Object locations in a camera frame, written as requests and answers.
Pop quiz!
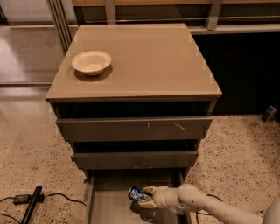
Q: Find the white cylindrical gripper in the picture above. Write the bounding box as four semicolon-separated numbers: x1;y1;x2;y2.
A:
138;186;179;209

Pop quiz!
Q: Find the blue pepsi can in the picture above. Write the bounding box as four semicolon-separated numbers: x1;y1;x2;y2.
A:
128;186;152;203

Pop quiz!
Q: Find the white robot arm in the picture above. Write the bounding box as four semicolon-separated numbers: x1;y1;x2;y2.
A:
132;183;280;224

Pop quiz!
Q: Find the bottom grey open drawer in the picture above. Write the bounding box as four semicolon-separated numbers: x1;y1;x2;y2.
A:
85;169;191;224

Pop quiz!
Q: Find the top grey drawer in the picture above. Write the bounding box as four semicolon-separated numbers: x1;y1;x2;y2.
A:
56;116;212;142

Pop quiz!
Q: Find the middle grey drawer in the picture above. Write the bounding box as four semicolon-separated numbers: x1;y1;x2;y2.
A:
72;150;199;170

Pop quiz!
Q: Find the grey drawer cabinet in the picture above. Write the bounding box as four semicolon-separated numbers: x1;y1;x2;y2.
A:
45;23;223;182

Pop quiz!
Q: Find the black rod on floor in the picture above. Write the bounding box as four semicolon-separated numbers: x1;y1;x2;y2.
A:
20;185;45;224

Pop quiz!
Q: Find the black power adapter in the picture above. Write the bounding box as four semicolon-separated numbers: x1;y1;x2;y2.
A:
13;194;31;205

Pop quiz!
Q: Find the white paper bowl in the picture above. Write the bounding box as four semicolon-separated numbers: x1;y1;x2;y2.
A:
72;51;111;76

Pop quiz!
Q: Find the small grey floor device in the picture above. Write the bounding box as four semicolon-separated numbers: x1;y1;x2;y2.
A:
261;106;277;122

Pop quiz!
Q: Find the black coiled cable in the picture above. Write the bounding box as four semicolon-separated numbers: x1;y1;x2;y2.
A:
192;193;232;224

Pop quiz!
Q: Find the black adapter cable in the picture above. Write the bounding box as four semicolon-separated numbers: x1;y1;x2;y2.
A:
0;192;88;224

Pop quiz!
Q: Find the metal window frame rail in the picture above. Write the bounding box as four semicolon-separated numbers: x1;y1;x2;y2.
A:
46;0;280;53

